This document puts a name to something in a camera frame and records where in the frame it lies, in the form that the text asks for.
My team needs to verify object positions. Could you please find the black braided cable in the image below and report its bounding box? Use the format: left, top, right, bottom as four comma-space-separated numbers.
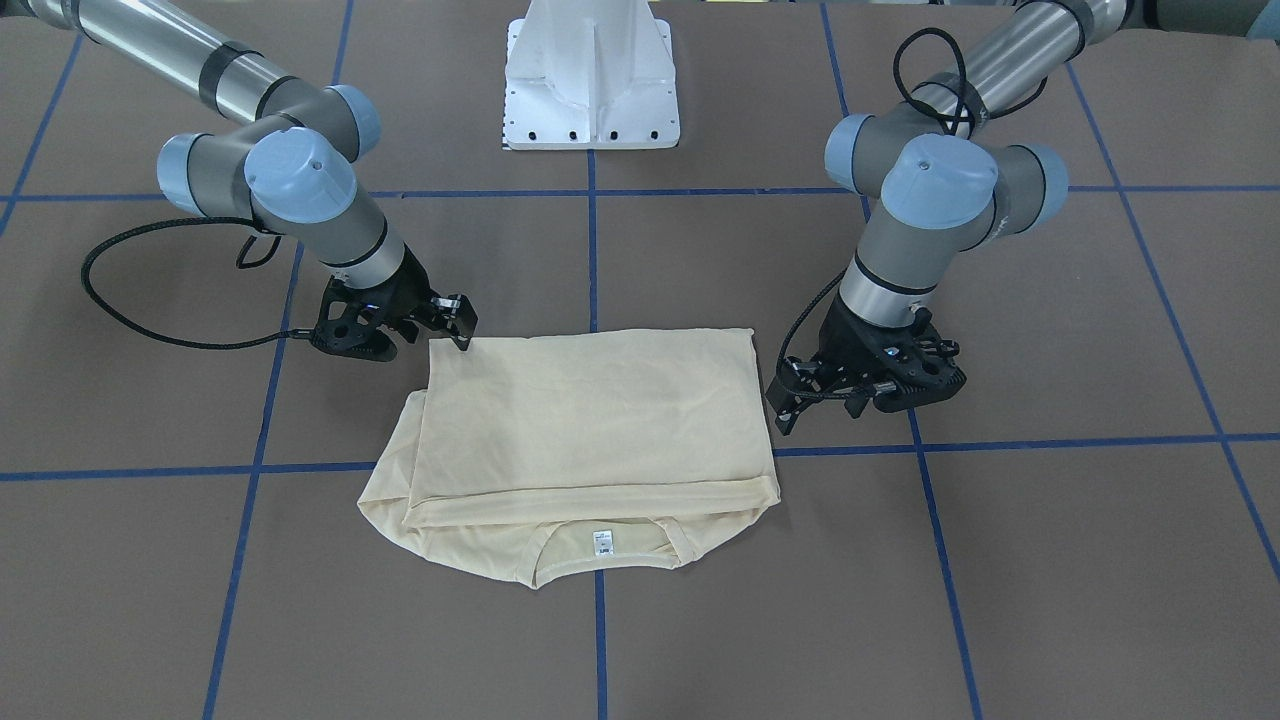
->
778, 26, 1051, 401
79, 217, 321, 352

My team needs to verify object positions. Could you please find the beige long sleeve shirt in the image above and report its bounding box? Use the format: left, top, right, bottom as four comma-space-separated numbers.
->
357, 328, 781, 589

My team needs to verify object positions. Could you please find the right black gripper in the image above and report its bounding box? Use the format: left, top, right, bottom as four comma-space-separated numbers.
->
333, 245, 477, 352

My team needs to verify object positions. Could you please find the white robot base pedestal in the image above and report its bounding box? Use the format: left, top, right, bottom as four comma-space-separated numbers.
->
502, 1, 682, 151

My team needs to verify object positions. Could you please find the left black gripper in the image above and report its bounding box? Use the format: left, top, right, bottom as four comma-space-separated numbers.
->
764, 300, 932, 436

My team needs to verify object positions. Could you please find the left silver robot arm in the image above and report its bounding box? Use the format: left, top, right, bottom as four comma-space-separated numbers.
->
765, 1, 1129, 434

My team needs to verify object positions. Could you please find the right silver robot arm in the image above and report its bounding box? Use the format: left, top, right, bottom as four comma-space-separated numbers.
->
3, 1, 477, 363

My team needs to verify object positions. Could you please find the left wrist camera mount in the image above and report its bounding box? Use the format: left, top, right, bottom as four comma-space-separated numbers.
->
870, 322, 968, 413

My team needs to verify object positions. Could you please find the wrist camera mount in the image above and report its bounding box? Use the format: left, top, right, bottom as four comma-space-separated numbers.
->
307, 278, 397, 363
870, 322, 968, 413

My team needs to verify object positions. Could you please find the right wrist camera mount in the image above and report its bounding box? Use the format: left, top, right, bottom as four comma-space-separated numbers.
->
307, 278, 397, 363

